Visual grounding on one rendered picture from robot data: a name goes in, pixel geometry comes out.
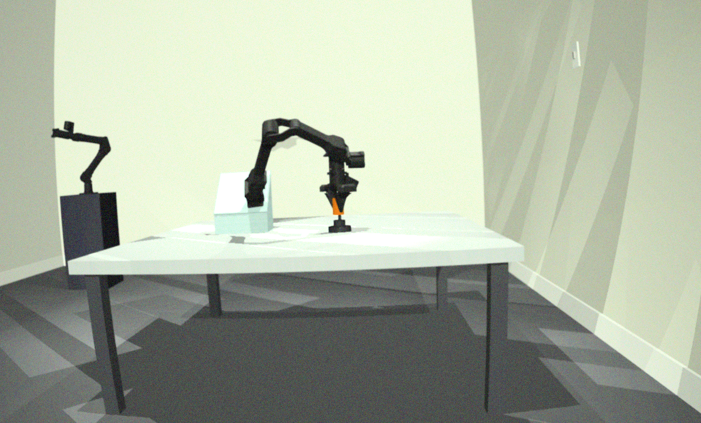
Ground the orange knob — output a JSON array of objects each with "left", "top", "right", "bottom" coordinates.
[{"left": 332, "top": 198, "right": 344, "bottom": 215}]

